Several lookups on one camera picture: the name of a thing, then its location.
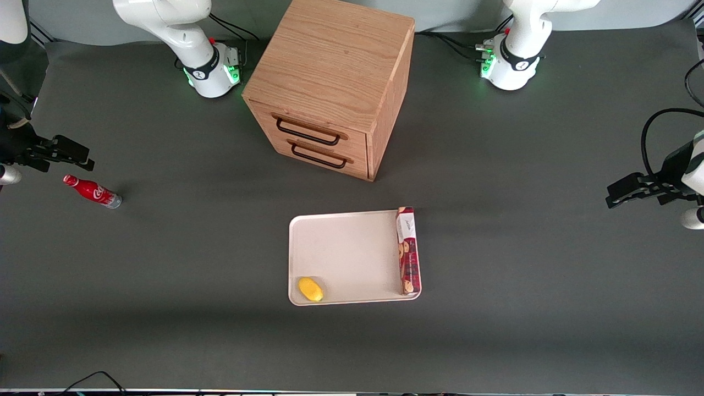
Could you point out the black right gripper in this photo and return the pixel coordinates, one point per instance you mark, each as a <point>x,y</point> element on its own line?
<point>15,144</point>

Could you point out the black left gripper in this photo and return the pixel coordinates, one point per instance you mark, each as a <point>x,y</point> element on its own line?
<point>671,167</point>

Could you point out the red coke bottle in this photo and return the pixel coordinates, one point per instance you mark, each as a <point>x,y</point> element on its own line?
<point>91,191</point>

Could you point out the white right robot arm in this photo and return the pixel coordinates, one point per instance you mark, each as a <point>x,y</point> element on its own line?
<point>181,33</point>

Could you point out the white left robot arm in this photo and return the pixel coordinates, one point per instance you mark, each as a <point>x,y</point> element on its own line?
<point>522,49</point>

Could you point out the white plastic tray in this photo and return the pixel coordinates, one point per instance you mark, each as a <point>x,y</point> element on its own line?
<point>352,258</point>

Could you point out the red cookie box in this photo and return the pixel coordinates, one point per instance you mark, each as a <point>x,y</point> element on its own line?
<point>408,258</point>

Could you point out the yellow lemon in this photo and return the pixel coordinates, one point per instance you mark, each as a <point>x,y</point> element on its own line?
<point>311,289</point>

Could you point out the wooden drawer cabinet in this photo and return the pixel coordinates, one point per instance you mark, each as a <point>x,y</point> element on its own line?
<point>330,60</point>

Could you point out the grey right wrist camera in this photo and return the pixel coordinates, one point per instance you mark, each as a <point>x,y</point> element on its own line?
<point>8,175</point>

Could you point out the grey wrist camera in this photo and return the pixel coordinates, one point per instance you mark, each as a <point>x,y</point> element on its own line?
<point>8,175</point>
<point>694,218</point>

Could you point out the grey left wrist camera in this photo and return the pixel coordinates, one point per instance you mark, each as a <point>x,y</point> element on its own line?
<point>694,218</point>

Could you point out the aluminium frame rail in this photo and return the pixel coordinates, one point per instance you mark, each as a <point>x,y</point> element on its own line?
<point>39,32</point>

